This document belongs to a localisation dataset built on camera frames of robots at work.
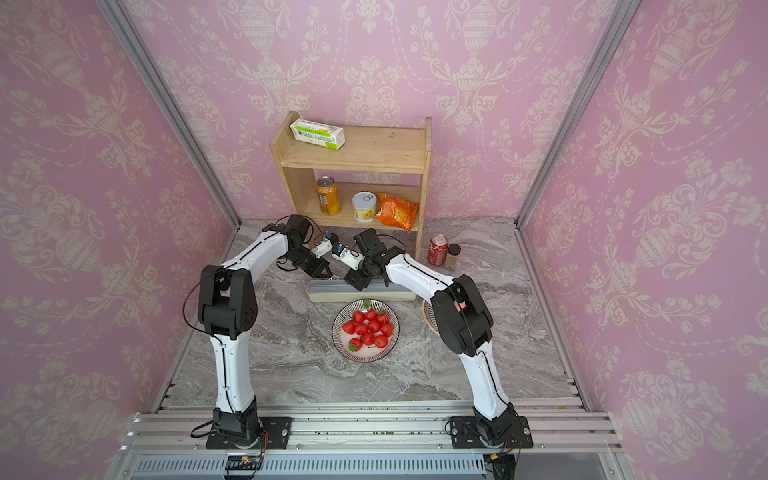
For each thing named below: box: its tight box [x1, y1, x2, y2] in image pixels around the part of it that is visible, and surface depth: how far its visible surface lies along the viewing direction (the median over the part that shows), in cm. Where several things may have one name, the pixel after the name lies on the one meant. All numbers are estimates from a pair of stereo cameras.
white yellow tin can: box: [352, 191, 377, 223], surface depth 92 cm
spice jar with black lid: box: [445, 243, 461, 272], surface depth 102 cm
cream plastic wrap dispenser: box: [306, 279, 417, 303], surface depth 98 cm
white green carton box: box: [290, 118, 346, 150], surface depth 80 cm
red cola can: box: [428, 234, 449, 267], surface depth 103 cm
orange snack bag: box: [374, 193, 419, 233], surface depth 90 cm
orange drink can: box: [316, 175, 342, 216], surface depth 89 cm
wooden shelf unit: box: [269, 111, 432, 259], surface depth 81 cm
